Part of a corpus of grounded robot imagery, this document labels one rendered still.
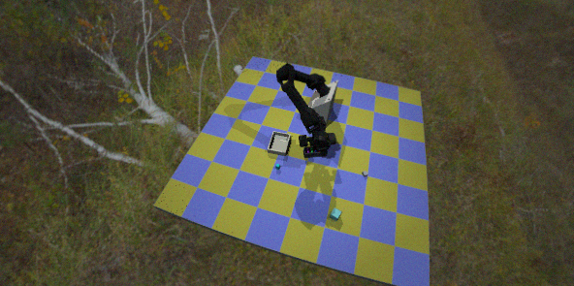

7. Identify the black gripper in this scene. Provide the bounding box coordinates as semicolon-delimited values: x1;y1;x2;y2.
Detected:
299;133;337;150

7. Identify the teal cube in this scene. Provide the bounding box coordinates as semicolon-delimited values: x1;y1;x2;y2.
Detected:
330;208;341;222

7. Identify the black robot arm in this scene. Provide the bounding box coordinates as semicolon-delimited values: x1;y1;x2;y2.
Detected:
276;63;331;152

